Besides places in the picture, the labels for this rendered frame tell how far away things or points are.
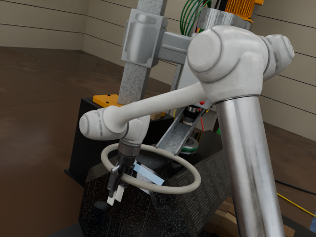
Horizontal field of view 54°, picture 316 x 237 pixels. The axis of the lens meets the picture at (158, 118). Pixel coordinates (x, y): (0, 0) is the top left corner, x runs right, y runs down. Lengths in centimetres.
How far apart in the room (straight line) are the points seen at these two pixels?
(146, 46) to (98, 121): 147
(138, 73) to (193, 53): 189
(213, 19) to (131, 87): 105
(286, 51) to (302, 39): 582
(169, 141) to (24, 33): 685
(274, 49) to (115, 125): 55
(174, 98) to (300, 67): 574
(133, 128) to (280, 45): 60
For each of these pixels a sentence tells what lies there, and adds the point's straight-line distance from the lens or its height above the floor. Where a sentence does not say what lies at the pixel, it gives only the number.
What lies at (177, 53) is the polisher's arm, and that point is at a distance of 254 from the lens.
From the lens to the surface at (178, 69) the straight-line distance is 451.
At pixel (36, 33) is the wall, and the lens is 854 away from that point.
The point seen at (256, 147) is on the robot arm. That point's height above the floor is 136.
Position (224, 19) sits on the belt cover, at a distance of 186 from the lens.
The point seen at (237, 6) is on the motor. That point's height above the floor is 176.
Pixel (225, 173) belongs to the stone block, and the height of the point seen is 70.
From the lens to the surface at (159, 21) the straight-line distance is 249.
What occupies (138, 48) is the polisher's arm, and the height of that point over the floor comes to 129.
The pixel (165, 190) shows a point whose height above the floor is 93.
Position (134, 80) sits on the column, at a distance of 261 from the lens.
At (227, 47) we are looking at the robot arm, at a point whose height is 155.
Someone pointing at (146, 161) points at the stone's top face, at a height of 80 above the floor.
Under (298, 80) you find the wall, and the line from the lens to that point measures 667.
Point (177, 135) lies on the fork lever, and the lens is 189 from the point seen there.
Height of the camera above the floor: 159
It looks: 18 degrees down
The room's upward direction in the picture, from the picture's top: 15 degrees clockwise
